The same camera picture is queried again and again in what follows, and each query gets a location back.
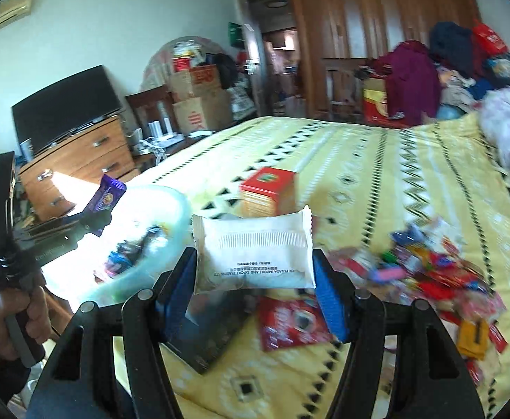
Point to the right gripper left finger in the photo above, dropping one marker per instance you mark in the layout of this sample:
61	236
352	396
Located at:
108	363

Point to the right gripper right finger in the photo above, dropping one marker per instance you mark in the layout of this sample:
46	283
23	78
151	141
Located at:
431	379

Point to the purple snack packet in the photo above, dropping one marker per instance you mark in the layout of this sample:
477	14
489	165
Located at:
100	207

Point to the white pillow snack packet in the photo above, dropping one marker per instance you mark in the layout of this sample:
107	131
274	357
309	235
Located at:
261	253

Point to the person left hand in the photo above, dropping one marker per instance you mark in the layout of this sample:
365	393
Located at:
14	301

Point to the orange yellow biscuit packet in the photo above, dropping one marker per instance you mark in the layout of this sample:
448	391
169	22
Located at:
473	338

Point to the black icon-printed box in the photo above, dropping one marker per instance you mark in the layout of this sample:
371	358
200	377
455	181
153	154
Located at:
210	323

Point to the yellow patterned bedspread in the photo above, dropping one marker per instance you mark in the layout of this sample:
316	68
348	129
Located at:
362	184

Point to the wooden drawer dresser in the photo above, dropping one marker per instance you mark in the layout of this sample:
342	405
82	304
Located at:
87	155

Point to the black television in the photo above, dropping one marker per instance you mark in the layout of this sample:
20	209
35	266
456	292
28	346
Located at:
49	114

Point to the red Nescafe coffee bag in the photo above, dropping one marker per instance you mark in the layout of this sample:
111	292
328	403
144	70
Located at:
291	323

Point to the white wifi router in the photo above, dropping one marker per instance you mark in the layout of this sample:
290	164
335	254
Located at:
164	130

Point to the orange red tea box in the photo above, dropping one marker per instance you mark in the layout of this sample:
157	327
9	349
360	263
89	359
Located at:
269	192

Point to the air conditioner unit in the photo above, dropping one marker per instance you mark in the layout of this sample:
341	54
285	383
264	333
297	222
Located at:
13	10

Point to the lower cardboard box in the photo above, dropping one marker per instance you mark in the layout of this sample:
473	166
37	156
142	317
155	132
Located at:
211	112

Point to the cardboard box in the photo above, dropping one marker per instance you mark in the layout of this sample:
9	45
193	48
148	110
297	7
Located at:
194	82
211	112

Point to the upper cardboard box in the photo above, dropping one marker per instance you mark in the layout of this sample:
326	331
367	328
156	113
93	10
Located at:
194	82

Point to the red yellow gift bag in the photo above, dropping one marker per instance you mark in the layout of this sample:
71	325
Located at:
375	103

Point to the maroon clothing pile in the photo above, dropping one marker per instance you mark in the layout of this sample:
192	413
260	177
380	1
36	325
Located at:
411	83

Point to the wooden chair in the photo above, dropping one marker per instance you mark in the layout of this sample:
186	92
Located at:
343	89

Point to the wooden wardrobe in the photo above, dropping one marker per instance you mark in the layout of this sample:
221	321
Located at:
365	29

